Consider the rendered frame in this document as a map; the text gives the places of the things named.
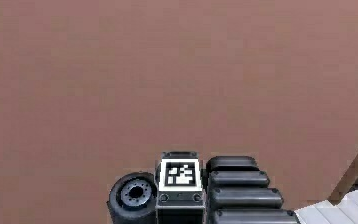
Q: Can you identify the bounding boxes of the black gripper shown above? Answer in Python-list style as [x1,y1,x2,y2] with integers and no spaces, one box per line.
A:
[107,171,159,224]

